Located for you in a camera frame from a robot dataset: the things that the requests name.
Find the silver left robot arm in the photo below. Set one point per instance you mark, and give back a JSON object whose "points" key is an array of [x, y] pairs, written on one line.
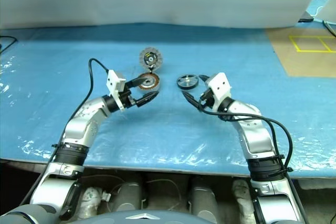
{"points": [[78, 129]]}

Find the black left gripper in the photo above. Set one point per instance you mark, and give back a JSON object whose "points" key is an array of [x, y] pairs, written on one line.
{"points": [[128, 98]]}

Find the brown round disc part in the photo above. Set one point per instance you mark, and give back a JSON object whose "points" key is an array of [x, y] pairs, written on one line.
{"points": [[150, 82]]}

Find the blue plastic table cover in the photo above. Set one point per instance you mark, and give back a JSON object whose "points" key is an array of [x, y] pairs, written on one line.
{"points": [[162, 132]]}

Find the silver toothed gear disc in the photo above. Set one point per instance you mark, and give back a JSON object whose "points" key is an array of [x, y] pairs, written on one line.
{"points": [[150, 57]]}

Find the black rimmed spoked rotor wheel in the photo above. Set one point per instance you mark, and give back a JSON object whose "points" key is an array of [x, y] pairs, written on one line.
{"points": [[187, 81]]}

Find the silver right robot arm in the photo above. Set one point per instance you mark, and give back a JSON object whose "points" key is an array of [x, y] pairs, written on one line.
{"points": [[256, 134]]}

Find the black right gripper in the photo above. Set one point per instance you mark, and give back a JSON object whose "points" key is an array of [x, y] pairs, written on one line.
{"points": [[207, 99]]}

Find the brown cardboard sheet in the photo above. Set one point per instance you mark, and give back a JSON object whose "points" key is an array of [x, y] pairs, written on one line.
{"points": [[302, 61]]}

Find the dark grey rounded leg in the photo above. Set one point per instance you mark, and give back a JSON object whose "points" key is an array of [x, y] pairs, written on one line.
{"points": [[128, 195], [202, 195]]}

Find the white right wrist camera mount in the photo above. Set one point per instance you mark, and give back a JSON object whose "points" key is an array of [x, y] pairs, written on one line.
{"points": [[220, 85]]}

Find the grey robot torso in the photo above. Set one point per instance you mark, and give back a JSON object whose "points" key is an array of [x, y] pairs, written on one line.
{"points": [[147, 217]]}

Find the yellow tape grid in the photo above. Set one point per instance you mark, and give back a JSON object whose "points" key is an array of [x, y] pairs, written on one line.
{"points": [[298, 47]]}

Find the small black background device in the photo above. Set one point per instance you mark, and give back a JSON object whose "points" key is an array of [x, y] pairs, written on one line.
{"points": [[305, 17]]}

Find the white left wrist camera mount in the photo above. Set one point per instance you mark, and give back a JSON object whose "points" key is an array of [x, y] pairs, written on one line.
{"points": [[114, 79]]}

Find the white rounded lump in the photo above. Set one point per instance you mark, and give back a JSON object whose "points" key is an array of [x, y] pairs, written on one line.
{"points": [[241, 190], [89, 199]]}

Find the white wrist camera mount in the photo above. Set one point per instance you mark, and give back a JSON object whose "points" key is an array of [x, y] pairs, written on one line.
{"points": [[220, 85], [114, 79]]}

